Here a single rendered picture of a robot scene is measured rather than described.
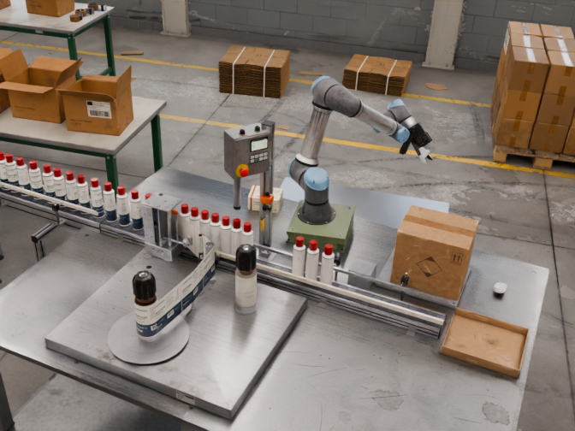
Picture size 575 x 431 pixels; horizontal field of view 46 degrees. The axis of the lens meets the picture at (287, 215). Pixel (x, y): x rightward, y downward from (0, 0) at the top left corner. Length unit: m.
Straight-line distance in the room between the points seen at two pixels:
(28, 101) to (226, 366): 2.66
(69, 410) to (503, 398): 1.91
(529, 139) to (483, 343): 3.44
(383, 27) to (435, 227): 5.40
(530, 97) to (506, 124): 0.29
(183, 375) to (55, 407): 1.03
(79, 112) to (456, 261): 2.56
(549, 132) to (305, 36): 3.44
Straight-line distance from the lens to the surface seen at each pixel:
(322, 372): 2.62
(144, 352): 2.62
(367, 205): 3.60
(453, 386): 2.67
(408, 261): 2.96
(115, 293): 2.92
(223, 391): 2.48
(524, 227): 5.28
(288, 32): 8.39
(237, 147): 2.77
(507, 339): 2.92
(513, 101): 5.95
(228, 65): 6.94
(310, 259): 2.85
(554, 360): 4.20
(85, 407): 3.40
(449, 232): 2.94
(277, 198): 3.45
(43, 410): 3.43
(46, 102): 4.63
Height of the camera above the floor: 2.69
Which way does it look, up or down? 33 degrees down
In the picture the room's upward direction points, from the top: 3 degrees clockwise
